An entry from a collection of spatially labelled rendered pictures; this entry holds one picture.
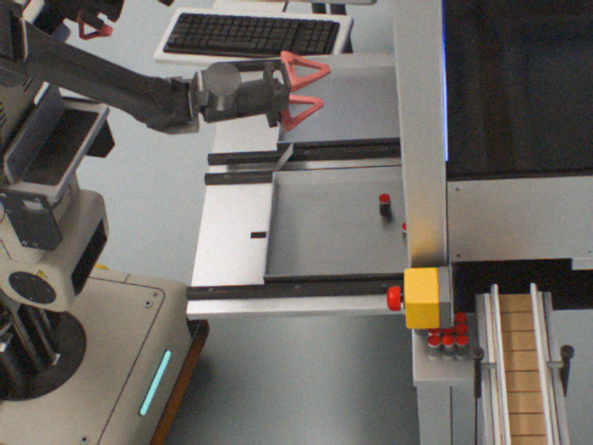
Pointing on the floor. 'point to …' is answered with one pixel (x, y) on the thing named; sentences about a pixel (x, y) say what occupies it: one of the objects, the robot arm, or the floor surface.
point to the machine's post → (424, 168)
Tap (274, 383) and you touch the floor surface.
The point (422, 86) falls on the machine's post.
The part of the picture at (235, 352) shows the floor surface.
